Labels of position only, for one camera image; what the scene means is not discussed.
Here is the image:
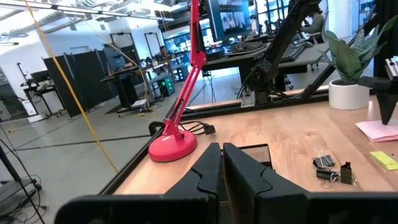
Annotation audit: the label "black mesh desk organizer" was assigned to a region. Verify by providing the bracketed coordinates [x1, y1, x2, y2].
[219, 143, 274, 224]

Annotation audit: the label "teal paper plant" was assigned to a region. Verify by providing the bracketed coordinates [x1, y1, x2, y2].
[320, 14, 398, 111]

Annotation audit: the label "pink sticky note pad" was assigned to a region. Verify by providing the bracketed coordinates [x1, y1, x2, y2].
[355, 119, 398, 143]

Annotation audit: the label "black partition panels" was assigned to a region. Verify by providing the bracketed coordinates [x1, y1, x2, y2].
[42, 49, 118, 118]

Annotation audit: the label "yellow sticky note pad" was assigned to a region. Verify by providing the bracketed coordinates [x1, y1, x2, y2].
[369, 151, 398, 171]

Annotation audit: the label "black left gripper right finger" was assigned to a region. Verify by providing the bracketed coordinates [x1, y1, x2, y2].
[223, 142, 308, 224]

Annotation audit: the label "black tripod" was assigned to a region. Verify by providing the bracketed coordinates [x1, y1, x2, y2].
[0, 124, 49, 224]

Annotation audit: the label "black office desk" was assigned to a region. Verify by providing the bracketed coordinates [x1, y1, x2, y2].
[201, 34, 330, 94]

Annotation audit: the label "computer tower with green light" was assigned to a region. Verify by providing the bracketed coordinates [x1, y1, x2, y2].
[157, 76, 176, 97]

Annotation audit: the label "black lamp cable with adapter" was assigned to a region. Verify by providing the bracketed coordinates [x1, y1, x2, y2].
[148, 120, 217, 138]

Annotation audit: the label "black binder clip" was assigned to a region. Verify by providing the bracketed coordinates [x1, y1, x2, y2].
[316, 167, 340, 189]
[340, 161, 358, 187]
[312, 147, 336, 169]

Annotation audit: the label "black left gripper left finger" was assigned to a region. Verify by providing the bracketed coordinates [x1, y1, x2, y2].
[164, 142, 223, 224]

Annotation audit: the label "yellow hanging cord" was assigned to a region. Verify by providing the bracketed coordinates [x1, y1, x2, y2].
[23, 0, 119, 174]

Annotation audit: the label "computer monitor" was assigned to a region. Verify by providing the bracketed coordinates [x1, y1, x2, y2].
[206, 0, 253, 43]

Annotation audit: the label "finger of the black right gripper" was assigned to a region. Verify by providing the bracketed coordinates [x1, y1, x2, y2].
[357, 76, 398, 126]

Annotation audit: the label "black keyboard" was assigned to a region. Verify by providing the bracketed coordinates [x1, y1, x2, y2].
[279, 43, 307, 64]

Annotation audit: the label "red desk lamp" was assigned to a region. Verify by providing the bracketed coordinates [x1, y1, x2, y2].
[148, 0, 208, 163]

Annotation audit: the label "person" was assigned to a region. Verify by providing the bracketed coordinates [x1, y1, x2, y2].
[300, 4, 326, 44]
[157, 45, 171, 62]

